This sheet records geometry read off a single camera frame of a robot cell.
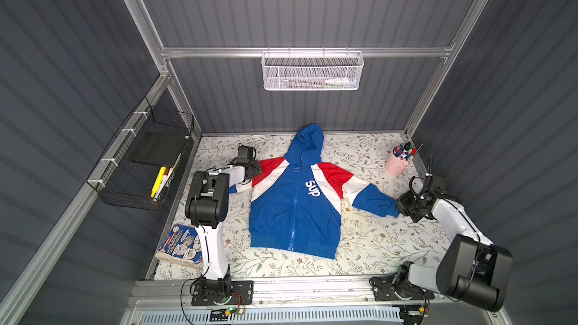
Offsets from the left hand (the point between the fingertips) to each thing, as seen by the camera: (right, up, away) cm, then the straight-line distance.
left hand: (258, 168), depth 105 cm
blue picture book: (-25, -27, -22) cm, 43 cm away
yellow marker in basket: (-26, -2, -34) cm, 43 cm away
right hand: (+59, -13, -18) cm, 63 cm away
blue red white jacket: (+18, -13, -10) cm, 24 cm away
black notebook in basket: (-29, +9, -28) cm, 41 cm away
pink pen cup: (+63, +6, -9) cm, 64 cm away
